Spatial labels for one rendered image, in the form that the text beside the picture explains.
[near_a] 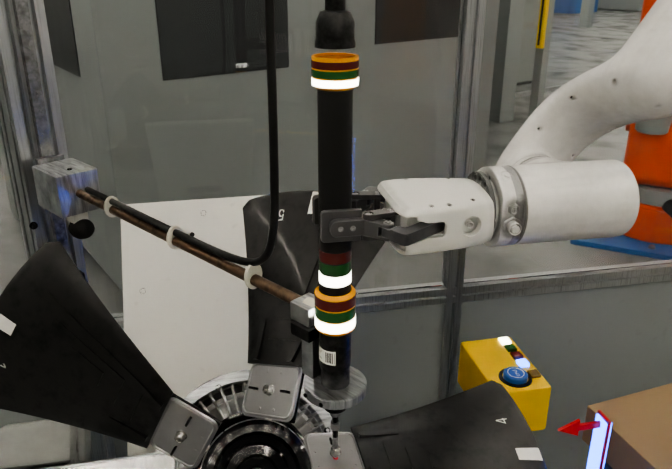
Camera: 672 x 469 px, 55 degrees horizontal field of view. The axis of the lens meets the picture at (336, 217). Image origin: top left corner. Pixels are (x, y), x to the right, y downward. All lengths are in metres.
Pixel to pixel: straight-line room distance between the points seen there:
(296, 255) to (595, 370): 1.23
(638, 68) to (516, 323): 1.08
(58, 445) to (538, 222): 0.66
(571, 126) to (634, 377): 1.29
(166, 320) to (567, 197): 0.63
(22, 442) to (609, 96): 0.82
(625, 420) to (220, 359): 0.69
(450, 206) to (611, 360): 1.34
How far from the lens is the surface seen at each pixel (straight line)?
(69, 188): 1.13
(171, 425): 0.80
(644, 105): 0.73
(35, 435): 0.97
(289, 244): 0.84
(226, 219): 1.08
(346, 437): 0.84
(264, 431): 0.74
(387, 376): 1.66
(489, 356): 1.21
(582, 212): 0.70
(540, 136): 0.79
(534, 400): 1.17
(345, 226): 0.62
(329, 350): 0.70
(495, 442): 0.88
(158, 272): 1.06
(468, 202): 0.64
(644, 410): 1.29
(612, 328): 1.87
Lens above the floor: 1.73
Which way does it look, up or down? 22 degrees down
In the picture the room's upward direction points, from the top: straight up
